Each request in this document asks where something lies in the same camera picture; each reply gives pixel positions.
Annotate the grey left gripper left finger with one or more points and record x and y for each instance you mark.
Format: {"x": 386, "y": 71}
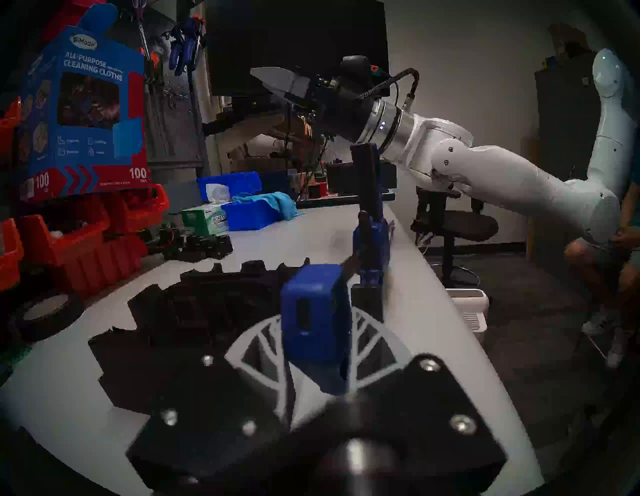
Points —
{"x": 215, "y": 400}

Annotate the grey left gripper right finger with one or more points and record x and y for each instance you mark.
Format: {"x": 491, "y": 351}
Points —
{"x": 440, "y": 415}

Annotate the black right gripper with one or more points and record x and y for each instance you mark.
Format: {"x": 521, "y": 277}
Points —
{"x": 335, "y": 112}

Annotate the black 3D printed piece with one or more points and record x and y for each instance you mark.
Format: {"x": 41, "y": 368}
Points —
{"x": 250, "y": 272}
{"x": 200, "y": 300}
{"x": 165, "y": 350}

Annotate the blue black bar clamp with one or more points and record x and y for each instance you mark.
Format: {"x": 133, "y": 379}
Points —
{"x": 315, "y": 310}

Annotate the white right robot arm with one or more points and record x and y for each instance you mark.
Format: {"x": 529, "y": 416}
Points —
{"x": 525, "y": 185}

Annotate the small black printed part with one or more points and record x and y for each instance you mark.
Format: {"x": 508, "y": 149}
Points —
{"x": 195, "y": 250}
{"x": 220, "y": 246}

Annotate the black monitor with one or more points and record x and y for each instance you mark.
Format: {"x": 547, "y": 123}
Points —
{"x": 280, "y": 40}

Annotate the beige side desk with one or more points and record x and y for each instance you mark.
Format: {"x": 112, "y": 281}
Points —
{"x": 260, "y": 135}

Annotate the white air purifier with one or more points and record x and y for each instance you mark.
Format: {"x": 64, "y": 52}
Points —
{"x": 470, "y": 310}

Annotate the blue plastic storage bin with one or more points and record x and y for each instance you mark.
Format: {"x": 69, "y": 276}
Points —
{"x": 250, "y": 217}
{"x": 240, "y": 182}

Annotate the blue microfiber cloth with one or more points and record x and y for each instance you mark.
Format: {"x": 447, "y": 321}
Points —
{"x": 272, "y": 202}

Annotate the black equipment case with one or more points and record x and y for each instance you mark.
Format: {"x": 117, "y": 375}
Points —
{"x": 360, "y": 177}

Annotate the green white Kimwipes box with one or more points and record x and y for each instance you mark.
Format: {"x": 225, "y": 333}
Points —
{"x": 200, "y": 220}

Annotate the stacked red storage bins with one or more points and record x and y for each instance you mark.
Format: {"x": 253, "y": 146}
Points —
{"x": 110, "y": 267}

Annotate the black tape roll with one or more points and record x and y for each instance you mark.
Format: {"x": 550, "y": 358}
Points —
{"x": 47, "y": 333}

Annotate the black office chair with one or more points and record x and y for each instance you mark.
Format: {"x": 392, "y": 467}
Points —
{"x": 460, "y": 225}

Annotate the blue cloth in box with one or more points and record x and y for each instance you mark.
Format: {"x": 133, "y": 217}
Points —
{"x": 97, "y": 20}

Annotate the green cutting mat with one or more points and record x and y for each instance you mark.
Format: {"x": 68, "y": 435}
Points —
{"x": 10, "y": 357}

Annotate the blue cleaning cloths box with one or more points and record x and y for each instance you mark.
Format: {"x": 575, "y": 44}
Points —
{"x": 85, "y": 150}

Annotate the seated person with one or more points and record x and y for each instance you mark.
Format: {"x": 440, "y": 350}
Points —
{"x": 600, "y": 260}

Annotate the dark tall cabinet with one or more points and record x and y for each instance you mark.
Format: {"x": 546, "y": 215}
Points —
{"x": 565, "y": 125}

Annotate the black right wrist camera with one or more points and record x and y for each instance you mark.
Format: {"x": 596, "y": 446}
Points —
{"x": 357, "y": 70}

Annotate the grey pegboard wall panel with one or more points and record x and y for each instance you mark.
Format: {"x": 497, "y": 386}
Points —
{"x": 170, "y": 130}

